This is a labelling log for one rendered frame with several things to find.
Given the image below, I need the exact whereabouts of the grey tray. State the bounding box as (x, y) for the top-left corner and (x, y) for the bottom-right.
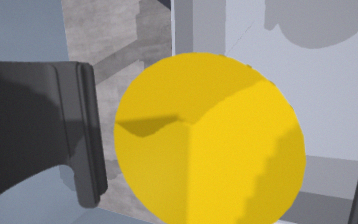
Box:
(171, 0), (358, 224)

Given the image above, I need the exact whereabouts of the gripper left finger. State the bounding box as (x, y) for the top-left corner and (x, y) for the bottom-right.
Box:
(0, 61), (108, 208)

